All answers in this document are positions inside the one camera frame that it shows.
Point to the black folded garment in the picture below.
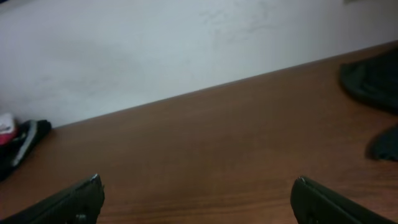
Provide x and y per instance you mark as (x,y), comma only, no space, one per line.
(30,133)

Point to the dark garment at right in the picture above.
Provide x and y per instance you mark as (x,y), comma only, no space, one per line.
(373,82)

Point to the red printed t-shirt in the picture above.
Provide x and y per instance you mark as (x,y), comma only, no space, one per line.
(7,135)

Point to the white t-shirt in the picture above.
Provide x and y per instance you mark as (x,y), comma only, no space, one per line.
(7,123)

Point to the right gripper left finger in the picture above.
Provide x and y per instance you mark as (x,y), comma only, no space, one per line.
(80,203)

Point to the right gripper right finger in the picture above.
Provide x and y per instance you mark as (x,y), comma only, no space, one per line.
(313,203)

